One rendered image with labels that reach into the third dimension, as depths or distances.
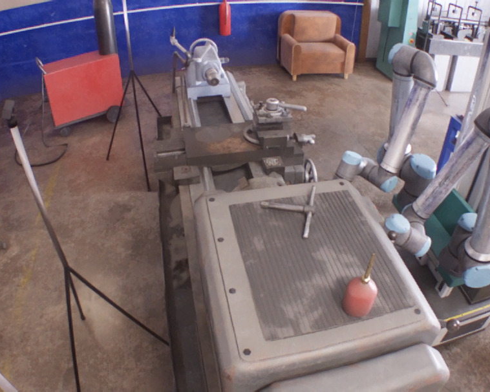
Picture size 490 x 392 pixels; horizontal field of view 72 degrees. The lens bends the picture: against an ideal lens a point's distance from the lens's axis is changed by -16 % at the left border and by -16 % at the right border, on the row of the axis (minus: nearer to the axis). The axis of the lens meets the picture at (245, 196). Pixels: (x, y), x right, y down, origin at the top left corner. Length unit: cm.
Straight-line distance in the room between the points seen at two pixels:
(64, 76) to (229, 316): 381
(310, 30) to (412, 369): 523
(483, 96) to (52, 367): 269
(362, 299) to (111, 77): 402
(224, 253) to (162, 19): 503
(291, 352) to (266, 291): 16
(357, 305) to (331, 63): 499
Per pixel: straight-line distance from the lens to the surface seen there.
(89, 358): 242
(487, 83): 188
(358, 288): 78
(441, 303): 233
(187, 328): 192
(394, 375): 84
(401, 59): 183
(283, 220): 100
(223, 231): 98
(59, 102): 446
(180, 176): 198
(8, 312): 286
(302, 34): 574
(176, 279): 211
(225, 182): 218
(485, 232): 156
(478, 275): 167
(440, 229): 212
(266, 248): 93
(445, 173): 155
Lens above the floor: 201
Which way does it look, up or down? 38 degrees down
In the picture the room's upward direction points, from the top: straight up
